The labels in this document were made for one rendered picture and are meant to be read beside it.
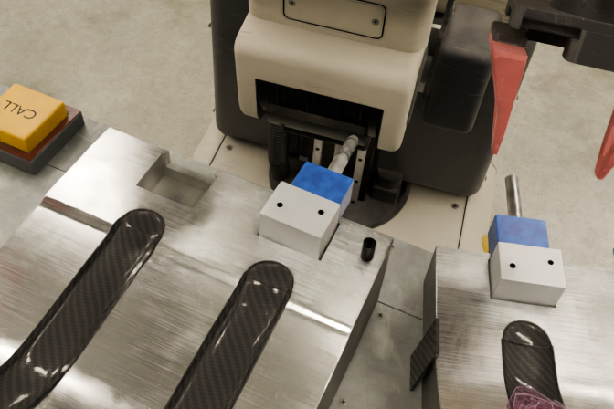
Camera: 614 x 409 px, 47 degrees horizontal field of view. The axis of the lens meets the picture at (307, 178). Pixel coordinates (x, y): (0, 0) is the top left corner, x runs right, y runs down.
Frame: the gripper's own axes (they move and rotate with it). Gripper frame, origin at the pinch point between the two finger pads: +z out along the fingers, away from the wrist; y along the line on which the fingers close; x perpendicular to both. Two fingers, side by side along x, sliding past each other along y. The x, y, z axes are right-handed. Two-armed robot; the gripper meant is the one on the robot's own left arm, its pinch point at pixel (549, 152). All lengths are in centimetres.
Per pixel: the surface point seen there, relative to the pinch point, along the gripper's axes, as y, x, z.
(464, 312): -1.8, 1.9, 14.6
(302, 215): -15.3, -0.3, 8.9
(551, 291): 4.2, 3.3, 11.7
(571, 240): 35, 115, 55
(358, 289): -10.0, -2.1, 12.7
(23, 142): -43.9, 9.6, 13.8
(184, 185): -26.5, 5.8, 12.0
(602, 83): 43, 171, 28
